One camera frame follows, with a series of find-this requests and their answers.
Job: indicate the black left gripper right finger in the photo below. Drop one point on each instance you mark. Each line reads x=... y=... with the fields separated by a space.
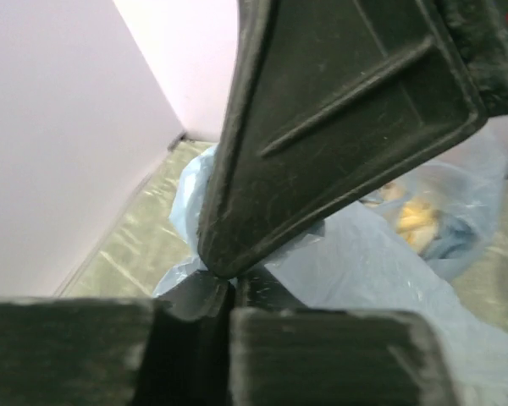
x=283 y=353

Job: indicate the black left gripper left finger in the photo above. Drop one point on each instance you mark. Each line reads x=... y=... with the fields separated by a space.
x=171 y=350

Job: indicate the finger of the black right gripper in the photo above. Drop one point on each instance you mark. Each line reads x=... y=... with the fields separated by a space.
x=480 y=31
x=330 y=100

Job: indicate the light blue trash bag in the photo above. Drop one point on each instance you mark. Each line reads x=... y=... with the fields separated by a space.
x=354 y=259

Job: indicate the clear bag with trash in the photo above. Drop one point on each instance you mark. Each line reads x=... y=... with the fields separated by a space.
x=448 y=208

